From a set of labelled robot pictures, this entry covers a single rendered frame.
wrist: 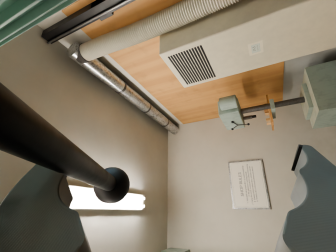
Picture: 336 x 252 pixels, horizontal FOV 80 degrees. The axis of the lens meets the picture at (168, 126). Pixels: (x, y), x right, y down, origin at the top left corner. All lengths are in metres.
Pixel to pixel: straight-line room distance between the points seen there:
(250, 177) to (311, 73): 1.47
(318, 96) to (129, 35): 1.73
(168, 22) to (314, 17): 0.93
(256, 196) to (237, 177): 0.33
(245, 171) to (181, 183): 0.99
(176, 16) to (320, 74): 1.47
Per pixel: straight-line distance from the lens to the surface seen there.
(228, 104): 2.18
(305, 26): 1.73
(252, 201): 3.02
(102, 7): 1.74
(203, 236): 3.19
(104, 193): 0.20
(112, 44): 1.83
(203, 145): 3.29
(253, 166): 3.06
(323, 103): 2.25
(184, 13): 1.58
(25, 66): 1.93
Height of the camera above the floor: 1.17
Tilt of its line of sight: 25 degrees up
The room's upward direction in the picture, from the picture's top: 101 degrees counter-clockwise
